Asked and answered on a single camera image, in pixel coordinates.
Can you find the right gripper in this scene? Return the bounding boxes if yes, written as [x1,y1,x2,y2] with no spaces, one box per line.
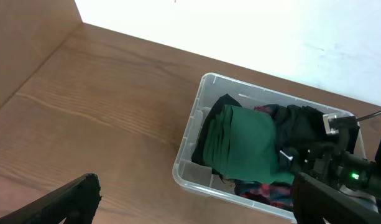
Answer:
[297,142,372,190]

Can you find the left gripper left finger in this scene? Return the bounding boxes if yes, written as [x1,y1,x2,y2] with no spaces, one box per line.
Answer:
[0,173,102,224]

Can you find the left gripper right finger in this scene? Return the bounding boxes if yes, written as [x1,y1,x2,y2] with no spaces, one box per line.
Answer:
[291,173,381,224]

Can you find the red plaid flannel shirt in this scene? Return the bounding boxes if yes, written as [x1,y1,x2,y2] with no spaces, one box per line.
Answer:
[234,105,292,210]

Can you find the black garment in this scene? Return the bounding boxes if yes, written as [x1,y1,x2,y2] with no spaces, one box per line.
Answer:
[266,104,354,173]

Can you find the clear plastic storage bin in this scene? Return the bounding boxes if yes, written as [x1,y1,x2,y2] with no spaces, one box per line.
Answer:
[172,72,379,223]

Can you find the green garment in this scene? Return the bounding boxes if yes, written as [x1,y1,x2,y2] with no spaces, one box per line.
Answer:
[201,105,294,184]

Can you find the black cloth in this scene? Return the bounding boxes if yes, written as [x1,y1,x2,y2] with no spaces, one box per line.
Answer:
[191,94,241,166]

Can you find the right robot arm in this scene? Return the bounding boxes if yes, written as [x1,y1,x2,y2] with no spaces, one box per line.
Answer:
[293,139,381,200]

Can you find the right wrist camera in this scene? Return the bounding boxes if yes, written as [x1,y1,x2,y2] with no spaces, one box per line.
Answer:
[323,113,360,151]

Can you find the black cable right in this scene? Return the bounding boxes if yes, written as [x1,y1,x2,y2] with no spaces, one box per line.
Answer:
[356,107,381,122]

